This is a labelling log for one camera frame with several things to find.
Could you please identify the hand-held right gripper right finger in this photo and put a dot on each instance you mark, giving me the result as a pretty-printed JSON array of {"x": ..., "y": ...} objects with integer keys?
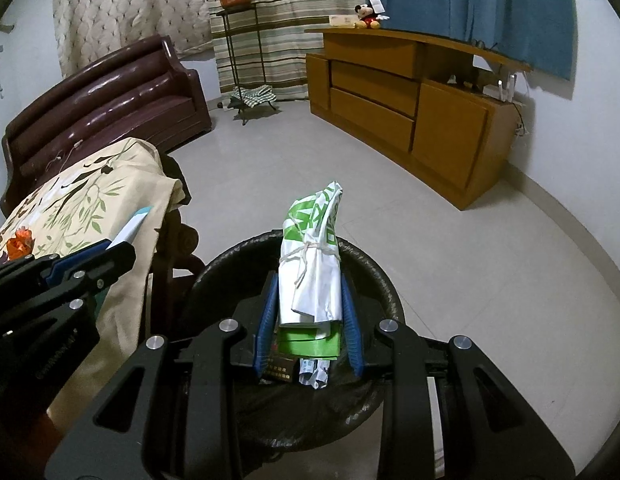
[{"x": 351, "y": 325}]

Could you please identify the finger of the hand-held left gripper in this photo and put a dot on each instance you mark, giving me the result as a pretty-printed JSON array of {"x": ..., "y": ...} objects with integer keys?
[
  {"x": 75, "y": 262},
  {"x": 112, "y": 260}
]

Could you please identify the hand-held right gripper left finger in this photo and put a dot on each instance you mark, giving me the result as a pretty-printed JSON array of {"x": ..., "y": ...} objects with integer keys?
[{"x": 270, "y": 320}]

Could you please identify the white teal packet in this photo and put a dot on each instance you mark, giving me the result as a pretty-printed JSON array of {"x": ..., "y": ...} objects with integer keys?
[{"x": 135, "y": 225}]

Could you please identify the green white plastic bag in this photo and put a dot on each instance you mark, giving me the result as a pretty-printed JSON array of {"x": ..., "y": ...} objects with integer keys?
[{"x": 310, "y": 260}]

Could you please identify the black trash bin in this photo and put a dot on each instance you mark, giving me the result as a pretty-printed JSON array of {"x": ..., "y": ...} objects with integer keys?
[{"x": 320, "y": 420}]

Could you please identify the orange plastic wrapper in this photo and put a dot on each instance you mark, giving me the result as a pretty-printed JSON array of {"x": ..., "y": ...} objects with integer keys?
[{"x": 20, "y": 245}]

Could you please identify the cream floral blanket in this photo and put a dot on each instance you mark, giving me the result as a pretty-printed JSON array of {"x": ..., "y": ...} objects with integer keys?
[{"x": 70, "y": 200}]

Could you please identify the dark brown leather sofa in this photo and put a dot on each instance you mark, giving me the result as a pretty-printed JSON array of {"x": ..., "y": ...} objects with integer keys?
[{"x": 115, "y": 105}]

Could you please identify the green checked cloth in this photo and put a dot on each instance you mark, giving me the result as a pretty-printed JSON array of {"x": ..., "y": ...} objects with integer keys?
[{"x": 252, "y": 95}]

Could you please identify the wooden cabinet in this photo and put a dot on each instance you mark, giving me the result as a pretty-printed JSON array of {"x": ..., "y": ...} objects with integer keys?
[{"x": 449, "y": 130}]

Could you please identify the beige patterned curtain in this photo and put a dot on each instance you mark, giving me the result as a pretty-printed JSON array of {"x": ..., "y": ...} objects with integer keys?
[{"x": 130, "y": 5}]

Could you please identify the white electronic device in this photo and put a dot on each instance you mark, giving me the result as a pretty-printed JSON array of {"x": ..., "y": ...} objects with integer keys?
[{"x": 492, "y": 91}]

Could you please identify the black metal plant stand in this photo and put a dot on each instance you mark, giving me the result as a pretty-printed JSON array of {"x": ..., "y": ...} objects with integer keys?
[{"x": 235, "y": 8}]

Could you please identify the white box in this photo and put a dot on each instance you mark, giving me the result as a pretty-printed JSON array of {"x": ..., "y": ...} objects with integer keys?
[{"x": 344, "y": 20}]

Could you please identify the mouse plush toy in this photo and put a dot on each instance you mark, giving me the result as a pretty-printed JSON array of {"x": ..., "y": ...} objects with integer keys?
[{"x": 367, "y": 17}]

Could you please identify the striped curtain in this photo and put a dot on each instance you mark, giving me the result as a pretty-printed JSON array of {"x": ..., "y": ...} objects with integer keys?
[{"x": 290, "y": 5}]

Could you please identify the blue curtain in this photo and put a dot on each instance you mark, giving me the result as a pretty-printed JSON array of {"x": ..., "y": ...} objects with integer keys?
[{"x": 464, "y": 5}]

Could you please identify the dark wooden bed frame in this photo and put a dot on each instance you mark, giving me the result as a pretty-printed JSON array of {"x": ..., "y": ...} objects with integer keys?
[{"x": 182, "y": 245}]

